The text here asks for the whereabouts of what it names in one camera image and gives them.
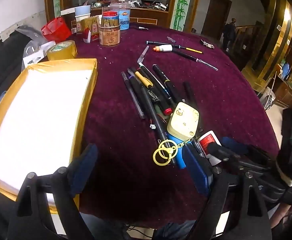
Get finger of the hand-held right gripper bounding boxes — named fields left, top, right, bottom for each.
left=207, top=137, right=280, bottom=178
left=236, top=165, right=292, bottom=207

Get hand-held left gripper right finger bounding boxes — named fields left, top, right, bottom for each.
left=182, top=147, right=273, bottom=240

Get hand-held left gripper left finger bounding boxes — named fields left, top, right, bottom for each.
left=8, top=143, right=98, bottom=240

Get white tube with red label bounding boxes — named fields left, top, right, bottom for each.
left=195, top=130, right=223, bottom=166

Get blue plastic tool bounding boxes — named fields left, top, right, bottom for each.
left=166, top=133, right=194, bottom=168

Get yellow-taped white box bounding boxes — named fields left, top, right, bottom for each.
left=0, top=58, right=98, bottom=214

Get pile of pens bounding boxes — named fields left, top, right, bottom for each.
left=121, top=64, right=199, bottom=165

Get person's right forearm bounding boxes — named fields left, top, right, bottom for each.
left=267, top=180, right=292, bottom=230

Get cream power adapter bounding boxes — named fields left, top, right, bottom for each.
left=166, top=102, right=200, bottom=142

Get maroon velvet tablecloth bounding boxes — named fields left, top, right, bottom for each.
left=68, top=22, right=280, bottom=230

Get black pen with clear end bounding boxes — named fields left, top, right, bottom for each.
left=172, top=49, right=219, bottom=71

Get black pen with yellow end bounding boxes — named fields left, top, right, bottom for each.
left=146, top=40, right=204, bottom=55

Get yellow tape roll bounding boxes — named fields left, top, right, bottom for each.
left=46, top=40, right=78, bottom=61

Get white glue bottle orange cap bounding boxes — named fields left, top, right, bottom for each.
left=153, top=44, right=180, bottom=53

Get white cardboard boxes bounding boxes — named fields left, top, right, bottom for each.
left=23, top=41, right=56, bottom=67

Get grey marker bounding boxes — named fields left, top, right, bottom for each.
left=136, top=45, right=149, bottom=64

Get black bag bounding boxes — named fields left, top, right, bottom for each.
left=0, top=29, right=49, bottom=115

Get clear jar orange label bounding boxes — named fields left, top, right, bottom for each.
left=99, top=24, right=120, bottom=47

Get gold cardboard cartons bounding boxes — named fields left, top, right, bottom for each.
left=76, top=16, right=101, bottom=43

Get brown wooden door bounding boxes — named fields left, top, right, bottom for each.
left=201, top=0, right=233, bottom=40

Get red plastic bag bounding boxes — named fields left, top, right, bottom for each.
left=41, top=17, right=72, bottom=43

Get clear jar with red lid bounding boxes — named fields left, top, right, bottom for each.
left=101, top=11, right=120, bottom=27

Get bamboo painted panel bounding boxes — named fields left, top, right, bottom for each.
left=171, top=0, right=194, bottom=30

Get large clear jar blue label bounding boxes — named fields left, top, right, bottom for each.
left=109, top=0, right=132, bottom=31

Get wooden glass cabinet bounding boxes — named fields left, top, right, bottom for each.
left=44, top=0, right=204, bottom=30

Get yellow key ring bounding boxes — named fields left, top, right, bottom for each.
left=152, top=137, right=194, bottom=167

